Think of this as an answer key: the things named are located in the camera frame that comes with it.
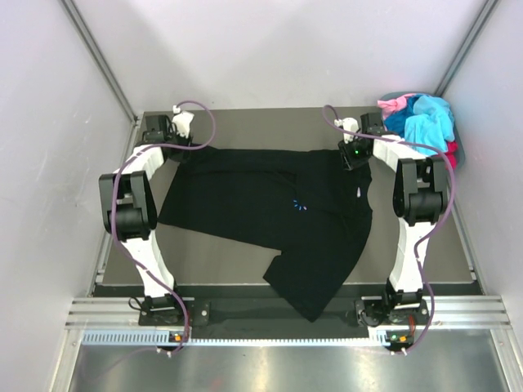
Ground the black t shirt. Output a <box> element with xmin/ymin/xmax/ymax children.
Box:
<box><xmin>159</xmin><ymin>147</ymin><xmax>373</xmax><ymax>321</ymax></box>

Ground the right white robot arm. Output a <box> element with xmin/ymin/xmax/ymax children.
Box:
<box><xmin>334</xmin><ymin>114</ymin><xmax>448</xmax><ymax>327</ymax></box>

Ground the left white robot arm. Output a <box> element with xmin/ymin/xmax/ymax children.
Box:
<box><xmin>99</xmin><ymin>111</ymin><xmax>194</xmax><ymax>326</ymax></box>

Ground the dark blue t shirt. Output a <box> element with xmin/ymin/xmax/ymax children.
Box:
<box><xmin>383</xmin><ymin>104</ymin><xmax>413</xmax><ymax>137</ymax></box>

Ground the pink t shirt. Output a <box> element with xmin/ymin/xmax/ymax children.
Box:
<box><xmin>377</xmin><ymin>93</ymin><xmax>415</xmax><ymax>120</ymax></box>

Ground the light cyan t shirt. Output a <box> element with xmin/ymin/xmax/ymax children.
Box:
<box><xmin>404</xmin><ymin>95</ymin><xmax>455</xmax><ymax>156</ymax></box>

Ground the red t shirt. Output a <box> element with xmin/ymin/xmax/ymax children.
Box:
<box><xmin>445</xmin><ymin>141</ymin><xmax>458</xmax><ymax>169</ymax></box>

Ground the blue-grey laundry basket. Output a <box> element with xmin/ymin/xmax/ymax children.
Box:
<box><xmin>378</xmin><ymin>91</ymin><xmax>465</xmax><ymax>169</ymax></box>

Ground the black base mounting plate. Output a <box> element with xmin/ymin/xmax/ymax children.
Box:
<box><xmin>136</xmin><ymin>296</ymin><xmax>430</xmax><ymax>327</ymax></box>

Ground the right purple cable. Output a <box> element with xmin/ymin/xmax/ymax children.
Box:
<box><xmin>322</xmin><ymin>104</ymin><xmax>457</xmax><ymax>354</ymax></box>

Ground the purple cable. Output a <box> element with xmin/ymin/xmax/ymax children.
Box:
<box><xmin>112</xmin><ymin>100</ymin><xmax>217</xmax><ymax>354</ymax></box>
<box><xmin>322</xmin><ymin>104</ymin><xmax>457</xmax><ymax>354</ymax></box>

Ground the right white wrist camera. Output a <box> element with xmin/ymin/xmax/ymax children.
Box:
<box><xmin>334</xmin><ymin>118</ymin><xmax>360</xmax><ymax>144</ymax></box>

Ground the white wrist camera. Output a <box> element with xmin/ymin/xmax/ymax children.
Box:
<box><xmin>171</xmin><ymin>105</ymin><xmax>194</xmax><ymax>139</ymax></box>
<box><xmin>334</xmin><ymin>118</ymin><xmax>360</xmax><ymax>144</ymax></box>

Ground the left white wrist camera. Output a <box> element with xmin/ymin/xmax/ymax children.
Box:
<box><xmin>171</xmin><ymin>105</ymin><xmax>194</xmax><ymax>139</ymax></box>

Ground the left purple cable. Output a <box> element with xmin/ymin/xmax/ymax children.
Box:
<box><xmin>112</xmin><ymin>100</ymin><xmax>217</xmax><ymax>354</ymax></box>

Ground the left aluminium corner post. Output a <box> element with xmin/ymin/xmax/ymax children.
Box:
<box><xmin>58</xmin><ymin>0</ymin><xmax>138</xmax><ymax>123</ymax></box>

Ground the aluminium corner post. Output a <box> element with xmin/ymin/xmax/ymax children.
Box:
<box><xmin>434</xmin><ymin>0</ymin><xmax>500</xmax><ymax>97</ymax></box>
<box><xmin>58</xmin><ymin>0</ymin><xmax>138</xmax><ymax>123</ymax></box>

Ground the right aluminium corner post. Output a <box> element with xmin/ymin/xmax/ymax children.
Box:
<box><xmin>434</xmin><ymin>0</ymin><xmax>500</xmax><ymax>97</ymax></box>

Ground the grey slotted cable duct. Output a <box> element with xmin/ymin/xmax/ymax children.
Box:
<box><xmin>81</xmin><ymin>328</ymin><xmax>413</xmax><ymax>349</ymax></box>

